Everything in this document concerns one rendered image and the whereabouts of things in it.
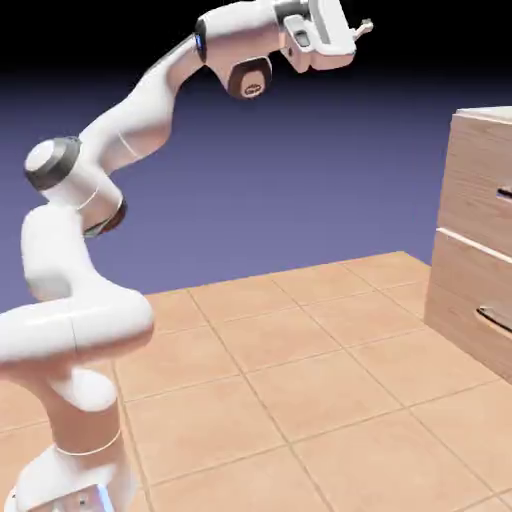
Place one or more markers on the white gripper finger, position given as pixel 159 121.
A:
pixel 366 28

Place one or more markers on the light wood cabinet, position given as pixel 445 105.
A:
pixel 460 280

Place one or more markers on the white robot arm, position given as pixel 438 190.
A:
pixel 120 132

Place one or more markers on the light wood drawer front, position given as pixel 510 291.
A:
pixel 452 288
pixel 468 180

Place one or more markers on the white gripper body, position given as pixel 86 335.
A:
pixel 338 36

